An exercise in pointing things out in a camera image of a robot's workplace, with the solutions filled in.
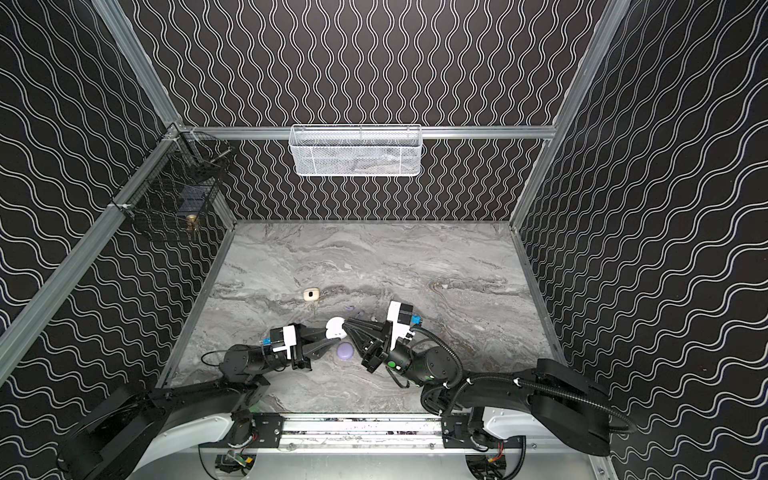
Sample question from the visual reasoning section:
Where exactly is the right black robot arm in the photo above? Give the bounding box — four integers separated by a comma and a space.
342, 319, 637, 457

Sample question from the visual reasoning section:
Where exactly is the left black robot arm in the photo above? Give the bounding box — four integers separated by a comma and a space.
55, 318, 347, 479

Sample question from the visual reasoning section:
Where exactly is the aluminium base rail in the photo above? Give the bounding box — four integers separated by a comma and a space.
133, 409, 617, 479

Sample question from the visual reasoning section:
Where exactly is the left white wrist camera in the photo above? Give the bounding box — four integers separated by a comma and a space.
261, 325, 298, 361

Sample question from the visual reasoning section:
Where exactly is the black wire wall basket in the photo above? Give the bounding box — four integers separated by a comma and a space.
121, 131, 233, 244

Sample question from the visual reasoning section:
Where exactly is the purple round disc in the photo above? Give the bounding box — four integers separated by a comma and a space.
336, 342, 355, 361

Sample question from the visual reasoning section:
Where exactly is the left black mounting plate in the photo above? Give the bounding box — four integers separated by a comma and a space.
226, 413, 285, 448

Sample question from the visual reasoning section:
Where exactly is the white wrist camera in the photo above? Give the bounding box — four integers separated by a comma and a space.
386, 300, 422, 351
261, 325, 298, 361

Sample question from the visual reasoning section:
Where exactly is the white mesh wall basket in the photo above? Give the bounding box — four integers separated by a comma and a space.
288, 124, 424, 177

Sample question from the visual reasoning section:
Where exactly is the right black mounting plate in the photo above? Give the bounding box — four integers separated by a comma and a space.
440, 414, 522, 451

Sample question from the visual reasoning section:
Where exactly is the white round disc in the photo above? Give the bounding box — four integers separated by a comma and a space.
325, 317, 347, 339

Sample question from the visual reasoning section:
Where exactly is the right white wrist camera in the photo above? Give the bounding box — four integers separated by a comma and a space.
386, 300, 422, 351

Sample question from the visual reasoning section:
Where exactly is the brass fitting in basket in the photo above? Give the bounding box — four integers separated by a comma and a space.
186, 214, 199, 233

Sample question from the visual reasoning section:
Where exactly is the beige earbud charging case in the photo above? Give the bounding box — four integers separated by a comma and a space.
303, 287, 320, 302

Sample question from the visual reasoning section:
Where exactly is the black mounting plate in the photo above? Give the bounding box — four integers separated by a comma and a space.
440, 414, 522, 451
226, 413, 285, 448

